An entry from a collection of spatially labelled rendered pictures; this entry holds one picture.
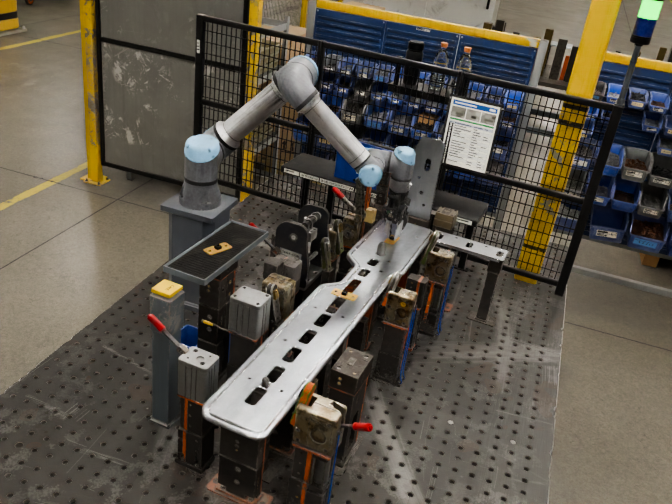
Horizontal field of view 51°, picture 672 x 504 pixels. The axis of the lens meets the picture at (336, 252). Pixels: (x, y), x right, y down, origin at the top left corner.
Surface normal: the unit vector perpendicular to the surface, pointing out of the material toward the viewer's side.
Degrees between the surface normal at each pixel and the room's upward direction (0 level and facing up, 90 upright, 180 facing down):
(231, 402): 0
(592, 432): 0
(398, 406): 0
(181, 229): 90
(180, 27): 92
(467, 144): 90
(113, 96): 90
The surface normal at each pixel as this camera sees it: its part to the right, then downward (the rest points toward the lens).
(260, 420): 0.12, -0.88
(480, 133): -0.40, 0.39
